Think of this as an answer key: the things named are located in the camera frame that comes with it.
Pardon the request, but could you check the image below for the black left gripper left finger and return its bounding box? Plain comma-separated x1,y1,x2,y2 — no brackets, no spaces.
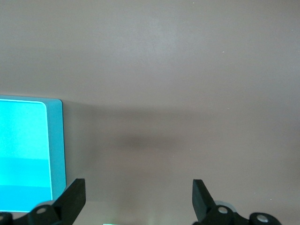
0,178,86,225

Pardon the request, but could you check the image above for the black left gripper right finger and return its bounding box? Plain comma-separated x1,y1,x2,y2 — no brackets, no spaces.
192,179,281,225

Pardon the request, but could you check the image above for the teal plastic storage bin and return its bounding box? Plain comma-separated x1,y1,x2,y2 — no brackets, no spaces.
0,94,67,213

